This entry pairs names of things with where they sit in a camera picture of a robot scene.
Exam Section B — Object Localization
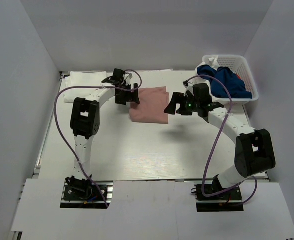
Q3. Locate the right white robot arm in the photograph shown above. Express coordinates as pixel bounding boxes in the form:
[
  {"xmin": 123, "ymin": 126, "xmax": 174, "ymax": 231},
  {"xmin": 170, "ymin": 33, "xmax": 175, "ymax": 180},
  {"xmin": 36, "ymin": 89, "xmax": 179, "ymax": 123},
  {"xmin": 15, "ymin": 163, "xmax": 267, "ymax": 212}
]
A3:
[{"xmin": 164, "ymin": 83, "xmax": 276, "ymax": 200}]

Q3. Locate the pink t shirt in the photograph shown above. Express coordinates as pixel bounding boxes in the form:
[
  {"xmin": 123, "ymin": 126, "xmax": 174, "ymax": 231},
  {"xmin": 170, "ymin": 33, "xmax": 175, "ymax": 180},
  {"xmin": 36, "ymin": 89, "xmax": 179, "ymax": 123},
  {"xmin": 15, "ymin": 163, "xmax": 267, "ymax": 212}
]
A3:
[{"xmin": 129, "ymin": 86, "xmax": 169, "ymax": 124}]

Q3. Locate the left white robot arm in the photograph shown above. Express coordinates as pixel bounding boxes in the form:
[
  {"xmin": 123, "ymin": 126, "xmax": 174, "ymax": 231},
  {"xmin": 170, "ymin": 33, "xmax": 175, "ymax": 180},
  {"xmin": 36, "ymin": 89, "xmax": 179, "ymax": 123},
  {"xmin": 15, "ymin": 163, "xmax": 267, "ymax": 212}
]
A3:
[{"xmin": 66, "ymin": 68, "xmax": 142, "ymax": 200}]

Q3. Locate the blue t shirt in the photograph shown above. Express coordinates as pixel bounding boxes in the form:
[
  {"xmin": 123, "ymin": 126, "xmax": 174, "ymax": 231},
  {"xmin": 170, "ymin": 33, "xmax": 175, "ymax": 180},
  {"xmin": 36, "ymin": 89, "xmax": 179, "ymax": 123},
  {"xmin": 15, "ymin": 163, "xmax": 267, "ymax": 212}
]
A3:
[{"xmin": 196, "ymin": 64, "xmax": 253, "ymax": 100}]

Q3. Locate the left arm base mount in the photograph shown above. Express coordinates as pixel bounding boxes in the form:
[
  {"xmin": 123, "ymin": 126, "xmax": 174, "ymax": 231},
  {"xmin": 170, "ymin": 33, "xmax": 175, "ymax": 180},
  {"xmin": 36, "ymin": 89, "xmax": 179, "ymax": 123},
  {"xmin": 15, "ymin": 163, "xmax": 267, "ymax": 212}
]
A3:
[{"xmin": 60, "ymin": 177, "xmax": 114, "ymax": 210}]

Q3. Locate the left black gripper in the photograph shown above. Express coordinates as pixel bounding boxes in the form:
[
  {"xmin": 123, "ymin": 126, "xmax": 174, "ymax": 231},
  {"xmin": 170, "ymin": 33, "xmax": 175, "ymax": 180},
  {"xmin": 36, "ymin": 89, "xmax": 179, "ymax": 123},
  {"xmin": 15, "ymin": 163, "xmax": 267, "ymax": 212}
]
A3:
[{"xmin": 116, "ymin": 83, "xmax": 140, "ymax": 105}]

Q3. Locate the white red t shirt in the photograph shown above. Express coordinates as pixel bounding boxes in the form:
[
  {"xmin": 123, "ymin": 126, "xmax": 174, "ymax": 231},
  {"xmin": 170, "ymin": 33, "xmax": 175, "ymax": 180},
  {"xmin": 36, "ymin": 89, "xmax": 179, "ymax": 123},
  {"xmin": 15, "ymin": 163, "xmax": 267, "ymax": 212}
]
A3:
[{"xmin": 194, "ymin": 56, "xmax": 245, "ymax": 101}]

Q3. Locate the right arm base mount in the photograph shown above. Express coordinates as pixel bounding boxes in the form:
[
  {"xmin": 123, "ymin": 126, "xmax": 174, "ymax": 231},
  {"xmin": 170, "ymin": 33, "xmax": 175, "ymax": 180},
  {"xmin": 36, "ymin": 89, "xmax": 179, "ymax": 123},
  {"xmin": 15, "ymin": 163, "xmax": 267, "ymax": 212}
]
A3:
[{"xmin": 190, "ymin": 184, "xmax": 244, "ymax": 213}]

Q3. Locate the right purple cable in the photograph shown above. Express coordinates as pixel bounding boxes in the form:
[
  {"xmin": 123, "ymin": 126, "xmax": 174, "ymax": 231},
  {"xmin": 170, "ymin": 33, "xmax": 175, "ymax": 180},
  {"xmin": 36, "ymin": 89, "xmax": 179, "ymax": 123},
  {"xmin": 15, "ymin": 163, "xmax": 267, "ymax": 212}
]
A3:
[{"xmin": 182, "ymin": 73, "xmax": 259, "ymax": 206}]

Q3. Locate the white plastic basket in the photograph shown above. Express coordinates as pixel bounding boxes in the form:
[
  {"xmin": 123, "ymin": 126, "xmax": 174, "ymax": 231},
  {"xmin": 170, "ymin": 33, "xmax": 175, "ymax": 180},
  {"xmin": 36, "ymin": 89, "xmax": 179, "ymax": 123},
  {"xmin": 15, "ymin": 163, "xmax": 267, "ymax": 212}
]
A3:
[{"xmin": 195, "ymin": 54, "xmax": 259, "ymax": 105}]

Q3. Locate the purple cable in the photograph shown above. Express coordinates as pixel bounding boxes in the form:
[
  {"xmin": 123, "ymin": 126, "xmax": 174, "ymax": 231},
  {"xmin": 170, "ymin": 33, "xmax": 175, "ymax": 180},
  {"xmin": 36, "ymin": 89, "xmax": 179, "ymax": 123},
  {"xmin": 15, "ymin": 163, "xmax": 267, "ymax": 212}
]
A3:
[
  {"xmin": 182, "ymin": 73, "xmax": 259, "ymax": 206},
  {"xmin": 54, "ymin": 69, "xmax": 143, "ymax": 208}
]

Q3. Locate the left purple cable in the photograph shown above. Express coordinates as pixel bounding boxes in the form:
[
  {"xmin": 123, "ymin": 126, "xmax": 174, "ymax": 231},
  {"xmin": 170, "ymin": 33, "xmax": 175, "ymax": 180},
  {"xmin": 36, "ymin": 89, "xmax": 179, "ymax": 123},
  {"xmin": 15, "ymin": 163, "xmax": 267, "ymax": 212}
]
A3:
[{"xmin": 54, "ymin": 69, "xmax": 143, "ymax": 208}]

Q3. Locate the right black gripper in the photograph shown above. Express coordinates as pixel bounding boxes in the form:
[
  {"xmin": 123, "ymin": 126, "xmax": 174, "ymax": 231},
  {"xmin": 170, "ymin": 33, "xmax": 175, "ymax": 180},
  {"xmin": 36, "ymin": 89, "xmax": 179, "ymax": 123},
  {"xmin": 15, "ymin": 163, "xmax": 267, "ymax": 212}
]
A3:
[{"xmin": 164, "ymin": 92, "xmax": 201, "ymax": 116}]

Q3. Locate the folded white t shirt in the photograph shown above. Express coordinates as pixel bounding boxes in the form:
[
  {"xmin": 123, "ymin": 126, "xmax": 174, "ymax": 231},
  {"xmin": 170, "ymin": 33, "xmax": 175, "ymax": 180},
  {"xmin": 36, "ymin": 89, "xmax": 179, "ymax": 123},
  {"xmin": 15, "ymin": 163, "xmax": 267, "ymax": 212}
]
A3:
[{"xmin": 62, "ymin": 71, "xmax": 108, "ymax": 104}]

